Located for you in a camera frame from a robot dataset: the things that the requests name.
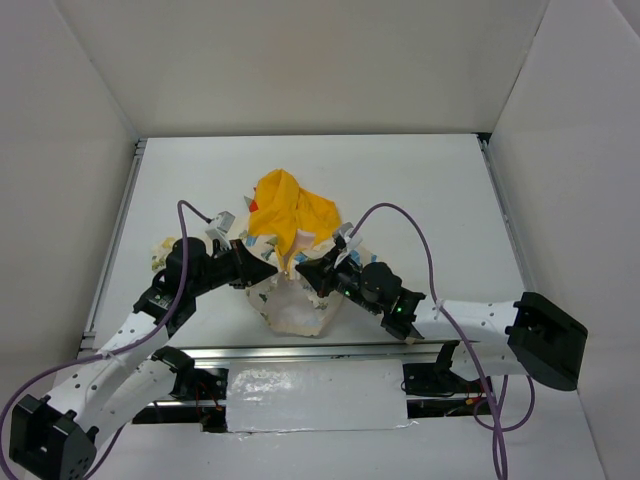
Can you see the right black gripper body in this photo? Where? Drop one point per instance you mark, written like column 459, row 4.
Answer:
column 333, row 273

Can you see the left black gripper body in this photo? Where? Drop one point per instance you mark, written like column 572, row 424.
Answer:
column 236, row 265

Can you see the cream dinosaur print hooded jacket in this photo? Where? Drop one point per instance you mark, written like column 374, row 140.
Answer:
column 286, row 225

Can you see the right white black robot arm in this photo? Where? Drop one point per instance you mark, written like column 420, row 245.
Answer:
column 530, row 336

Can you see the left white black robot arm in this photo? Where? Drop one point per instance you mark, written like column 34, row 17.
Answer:
column 57, row 436

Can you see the white foil covered panel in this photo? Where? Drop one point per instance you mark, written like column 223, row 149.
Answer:
column 343, row 395

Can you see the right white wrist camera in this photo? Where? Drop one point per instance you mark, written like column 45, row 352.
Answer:
column 347, row 239

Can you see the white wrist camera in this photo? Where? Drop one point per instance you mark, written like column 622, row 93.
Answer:
column 218, row 228
column 347, row 239

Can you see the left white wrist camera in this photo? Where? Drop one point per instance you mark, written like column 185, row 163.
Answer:
column 218, row 228

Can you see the aluminium frame rail front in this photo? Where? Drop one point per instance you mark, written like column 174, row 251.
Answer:
column 426, row 352

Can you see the aluminium frame rail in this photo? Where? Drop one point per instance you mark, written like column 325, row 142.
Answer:
column 426, row 352
column 506, row 214
column 89, row 333

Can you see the aluminium frame rail left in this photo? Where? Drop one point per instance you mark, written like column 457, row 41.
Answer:
column 89, row 333

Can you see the aluminium frame rail right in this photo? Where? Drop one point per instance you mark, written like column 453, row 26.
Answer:
column 506, row 214

